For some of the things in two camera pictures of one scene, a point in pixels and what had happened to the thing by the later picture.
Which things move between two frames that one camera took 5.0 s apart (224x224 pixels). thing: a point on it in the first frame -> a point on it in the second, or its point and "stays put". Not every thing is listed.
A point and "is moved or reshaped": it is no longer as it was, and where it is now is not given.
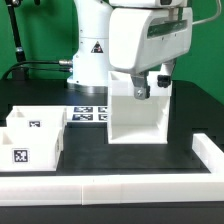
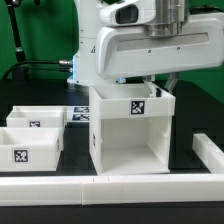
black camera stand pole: (18, 74) stays put
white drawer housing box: (132, 120) is moved or reshaped
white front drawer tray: (31, 149) stays put
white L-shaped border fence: (86, 190) stays put
